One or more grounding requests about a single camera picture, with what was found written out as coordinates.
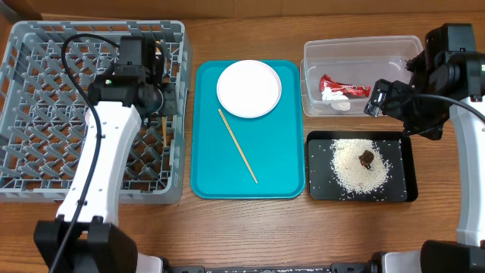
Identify large white plate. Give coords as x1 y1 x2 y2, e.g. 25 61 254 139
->
216 60 283 118

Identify white tissue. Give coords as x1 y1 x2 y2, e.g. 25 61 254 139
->
322 87 351 111

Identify brown food scrap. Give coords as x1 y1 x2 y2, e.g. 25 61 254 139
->
358 150 374 170

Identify red snack wrapper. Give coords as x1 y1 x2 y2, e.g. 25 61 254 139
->
319 74 371 97

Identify pile of white rice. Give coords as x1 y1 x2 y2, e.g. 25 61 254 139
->
330 139 390 193

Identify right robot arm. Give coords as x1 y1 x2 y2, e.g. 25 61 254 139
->
364 24 484 272

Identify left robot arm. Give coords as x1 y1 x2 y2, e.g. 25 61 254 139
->
33 36 177 272

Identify grey dishwasher rack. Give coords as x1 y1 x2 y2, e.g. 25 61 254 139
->
1 20 192 204

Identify black plastic tray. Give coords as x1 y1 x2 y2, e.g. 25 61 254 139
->
306 131 418 202

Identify clear plastic bin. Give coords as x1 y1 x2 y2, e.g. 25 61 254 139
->
300 36 423 117

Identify teal plastic tray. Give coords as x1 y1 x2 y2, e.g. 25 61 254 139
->
190 60 305 199

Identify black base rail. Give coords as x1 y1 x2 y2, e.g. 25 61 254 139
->
163 261 383 273

